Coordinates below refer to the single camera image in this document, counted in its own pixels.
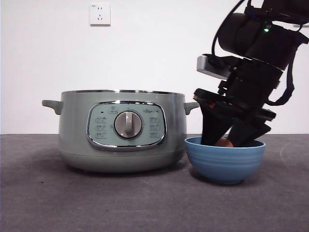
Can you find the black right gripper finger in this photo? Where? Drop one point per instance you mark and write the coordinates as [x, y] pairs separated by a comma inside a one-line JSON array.
[[214, 123], [246, 134]]

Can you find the brown egg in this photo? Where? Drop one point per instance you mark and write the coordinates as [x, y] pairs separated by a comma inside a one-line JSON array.
[[224, 143]]

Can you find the pale green electric steamer pot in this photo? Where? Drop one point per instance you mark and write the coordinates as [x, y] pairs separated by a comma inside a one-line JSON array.
[[72, 135]]

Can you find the blue ribbed bowl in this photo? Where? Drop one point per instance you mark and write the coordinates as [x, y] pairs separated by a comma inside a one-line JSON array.
[[224, 164]]

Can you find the pale grey right wrist camera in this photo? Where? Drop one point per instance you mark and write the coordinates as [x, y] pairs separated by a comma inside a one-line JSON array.
[[205, 66]]

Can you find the white wall socket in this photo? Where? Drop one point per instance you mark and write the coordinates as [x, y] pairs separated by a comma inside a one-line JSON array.
[[100, 14]]

